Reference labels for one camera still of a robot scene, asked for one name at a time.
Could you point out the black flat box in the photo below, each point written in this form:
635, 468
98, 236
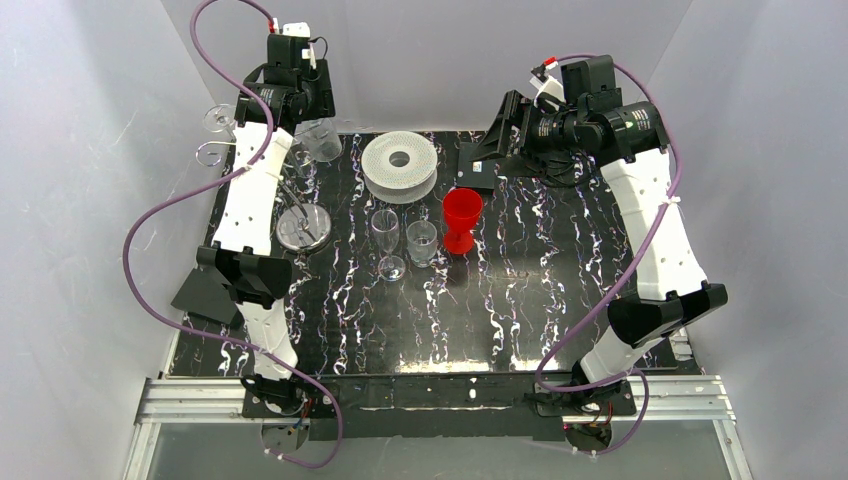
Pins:
479, 176

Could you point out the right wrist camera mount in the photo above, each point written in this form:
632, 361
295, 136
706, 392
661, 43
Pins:
549, 95

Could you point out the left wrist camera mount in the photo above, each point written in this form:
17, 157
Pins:
290, 45

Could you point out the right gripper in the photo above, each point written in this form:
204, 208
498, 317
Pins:
505, 125

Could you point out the clear martini glass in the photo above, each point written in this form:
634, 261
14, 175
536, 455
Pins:
220, 119

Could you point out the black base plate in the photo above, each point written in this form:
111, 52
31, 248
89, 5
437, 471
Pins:
434, 405

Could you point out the chrome wine glass rack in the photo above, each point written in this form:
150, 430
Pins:
291, 212

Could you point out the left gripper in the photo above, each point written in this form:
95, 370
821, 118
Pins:
319, 92

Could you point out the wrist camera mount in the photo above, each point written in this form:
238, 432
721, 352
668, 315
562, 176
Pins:
290, 45
549, 95

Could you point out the red wine glass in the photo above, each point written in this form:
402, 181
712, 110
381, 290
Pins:
462, 208

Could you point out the white filament spool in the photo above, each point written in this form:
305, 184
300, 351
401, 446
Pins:
400, 167

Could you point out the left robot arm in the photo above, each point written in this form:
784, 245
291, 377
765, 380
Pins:
291, 86

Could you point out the clear champagne flute glass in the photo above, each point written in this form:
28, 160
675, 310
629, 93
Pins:
385, 226

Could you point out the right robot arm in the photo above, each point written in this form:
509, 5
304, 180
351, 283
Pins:
578, 108

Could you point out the clear wine glass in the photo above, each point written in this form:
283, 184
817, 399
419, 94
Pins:
422, 242
321, 139

